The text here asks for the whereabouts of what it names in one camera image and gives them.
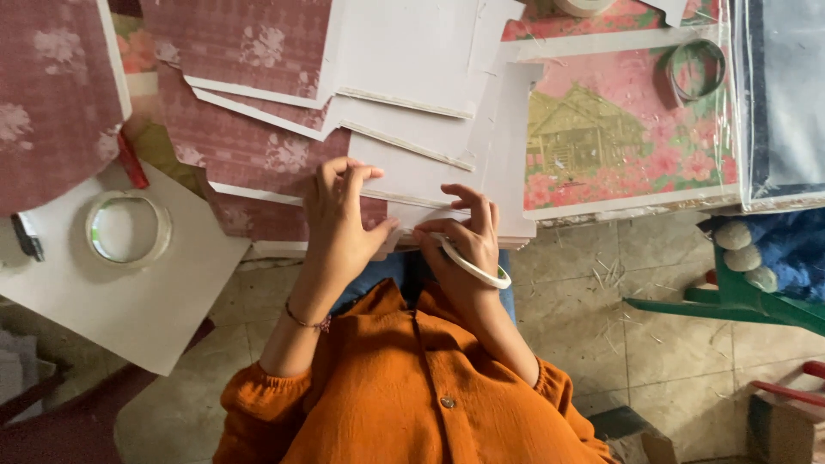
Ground person's left hand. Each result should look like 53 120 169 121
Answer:
302 156 401 292

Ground red plastic tool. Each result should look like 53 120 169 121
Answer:
116 131 150 190

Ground small white cardboard piece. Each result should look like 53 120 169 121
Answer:
641 0 689 28

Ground white cardboard sheet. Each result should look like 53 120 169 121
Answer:
0 160 251 377

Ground thin clear tape roll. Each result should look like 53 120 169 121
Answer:
666 38 728 104

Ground brown cardboard box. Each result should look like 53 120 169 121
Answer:
746 393 825 464

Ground thin beaded bracelet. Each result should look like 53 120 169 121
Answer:
284 298 333 335

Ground blue cloth with white pompoms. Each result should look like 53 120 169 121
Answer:
698 206 825 305

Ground person's right hand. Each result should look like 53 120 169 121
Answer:
412 183 501 292

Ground large maroon floral board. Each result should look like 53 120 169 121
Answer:
0 0 134 218

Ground red plastic furniture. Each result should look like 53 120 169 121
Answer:
749 360 825 408

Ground dark cardboard box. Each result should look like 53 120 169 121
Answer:
585 405 679 464

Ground beige tape roll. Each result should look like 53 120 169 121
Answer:
553 0 617 19

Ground plastic wrapped blue sheets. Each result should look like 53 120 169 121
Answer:
730 0 825 214

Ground white tape roll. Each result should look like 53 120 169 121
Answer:
440 232 513 290

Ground blue jeans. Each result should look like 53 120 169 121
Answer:
330 249 518 324

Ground orange button shirt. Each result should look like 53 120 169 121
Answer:
213 277 616 464

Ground green plastic stool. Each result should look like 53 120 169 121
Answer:
623 244 825 337

